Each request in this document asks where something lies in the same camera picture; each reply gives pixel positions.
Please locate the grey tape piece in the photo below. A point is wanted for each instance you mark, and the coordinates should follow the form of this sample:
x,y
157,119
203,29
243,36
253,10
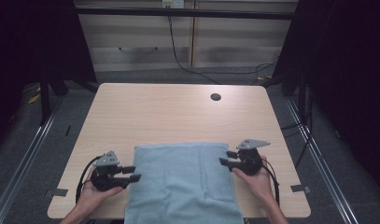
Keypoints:
x,y
56,192
300,188

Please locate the yellow floor tape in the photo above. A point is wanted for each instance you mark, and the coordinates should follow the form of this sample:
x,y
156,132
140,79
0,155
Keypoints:
x,y
34,98

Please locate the black horizontal bar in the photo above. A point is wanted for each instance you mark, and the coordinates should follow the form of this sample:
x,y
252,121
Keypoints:
x,y
178,12

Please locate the metal floor rail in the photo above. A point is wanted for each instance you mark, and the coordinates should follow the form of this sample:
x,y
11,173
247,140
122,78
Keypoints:
x,y
22,165
321,168

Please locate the person's left hand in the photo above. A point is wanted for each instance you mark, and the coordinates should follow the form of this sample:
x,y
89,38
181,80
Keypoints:
x,y
91,196

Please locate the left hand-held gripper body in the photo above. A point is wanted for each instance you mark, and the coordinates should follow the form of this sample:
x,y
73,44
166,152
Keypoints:
x,y
105,180

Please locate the dark curtain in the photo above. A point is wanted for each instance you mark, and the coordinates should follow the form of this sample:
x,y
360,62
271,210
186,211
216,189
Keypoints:
x,y
29,46
343,77

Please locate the black metal stand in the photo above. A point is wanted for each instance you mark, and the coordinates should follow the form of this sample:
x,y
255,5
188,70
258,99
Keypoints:
x,y
45,99

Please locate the black floor tape strip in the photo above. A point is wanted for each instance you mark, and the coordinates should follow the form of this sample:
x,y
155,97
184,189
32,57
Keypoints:
x,y
68,130

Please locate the person's right hand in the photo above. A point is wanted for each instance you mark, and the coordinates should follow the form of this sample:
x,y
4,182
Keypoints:
x,y
256,183

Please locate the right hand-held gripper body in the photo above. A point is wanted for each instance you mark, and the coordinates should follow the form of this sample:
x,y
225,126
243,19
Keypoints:
x,y
250,161

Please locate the white wall socket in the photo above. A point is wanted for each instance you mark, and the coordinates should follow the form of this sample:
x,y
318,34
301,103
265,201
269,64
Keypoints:
x,y
173,3

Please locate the light blue towel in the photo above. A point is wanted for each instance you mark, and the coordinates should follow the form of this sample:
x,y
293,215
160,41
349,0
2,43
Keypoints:
x,y
184,183

